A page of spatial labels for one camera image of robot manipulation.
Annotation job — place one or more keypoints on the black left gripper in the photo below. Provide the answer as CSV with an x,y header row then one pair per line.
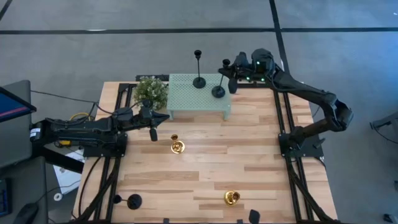
x,y
144,118

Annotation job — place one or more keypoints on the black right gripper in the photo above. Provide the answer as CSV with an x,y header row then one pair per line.
x,y
244,70

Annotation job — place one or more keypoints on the black candlestick holder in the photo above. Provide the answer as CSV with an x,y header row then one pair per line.
x,y
134,201
199,82
218,92

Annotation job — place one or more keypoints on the tall gold candlestick holder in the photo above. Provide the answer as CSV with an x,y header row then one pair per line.
x,y
178,147

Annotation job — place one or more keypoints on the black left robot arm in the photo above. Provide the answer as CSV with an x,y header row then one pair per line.
x,y
77,129

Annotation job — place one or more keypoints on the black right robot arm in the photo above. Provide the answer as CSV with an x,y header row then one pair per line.
x,y
311,90

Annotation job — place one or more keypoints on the potted green plant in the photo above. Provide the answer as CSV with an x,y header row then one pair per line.
x,y
150,90

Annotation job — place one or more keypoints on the green perforated metal shelf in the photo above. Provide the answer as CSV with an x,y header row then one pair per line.
x,y
186,96

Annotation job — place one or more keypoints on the black diagonal support bar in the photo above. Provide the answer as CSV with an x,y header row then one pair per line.
x,y
62,161

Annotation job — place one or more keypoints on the short gold candlestick holder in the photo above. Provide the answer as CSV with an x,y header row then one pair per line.
x,y
230,199

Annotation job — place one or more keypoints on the white paper sheet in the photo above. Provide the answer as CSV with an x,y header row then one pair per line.
x,y
66,179

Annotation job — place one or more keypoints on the black rounded object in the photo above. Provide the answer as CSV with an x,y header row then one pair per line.
x,y
254,216

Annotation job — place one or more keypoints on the dark monitor with screen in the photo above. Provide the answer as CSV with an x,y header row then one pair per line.
x,y
15,140

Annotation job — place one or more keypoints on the dark grey desk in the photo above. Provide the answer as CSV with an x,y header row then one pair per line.
x,y
28,183

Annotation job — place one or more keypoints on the blue-screen monitor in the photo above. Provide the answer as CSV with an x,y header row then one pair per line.
x,y
12,107

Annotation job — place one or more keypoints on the black computer mouse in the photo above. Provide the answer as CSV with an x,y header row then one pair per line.
x,y
26,214

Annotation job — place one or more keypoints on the dark keyboard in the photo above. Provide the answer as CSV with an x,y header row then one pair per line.
x,y
4,199

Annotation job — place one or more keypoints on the small black floor object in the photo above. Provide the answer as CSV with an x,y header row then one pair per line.
x,y
390,217

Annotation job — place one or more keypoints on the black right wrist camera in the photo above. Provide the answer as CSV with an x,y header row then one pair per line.
x,y
233,86

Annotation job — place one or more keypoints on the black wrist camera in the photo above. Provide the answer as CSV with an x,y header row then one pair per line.
x,y
233,86
153,134

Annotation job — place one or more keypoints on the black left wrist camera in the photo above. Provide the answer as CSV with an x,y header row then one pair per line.
x,y
153,134

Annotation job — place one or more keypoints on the black aluminium rail frame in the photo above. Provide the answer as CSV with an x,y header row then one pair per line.
x,y
124,85

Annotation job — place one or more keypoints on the small black bracket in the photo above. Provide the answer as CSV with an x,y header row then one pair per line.
x,y
239,221
166,221

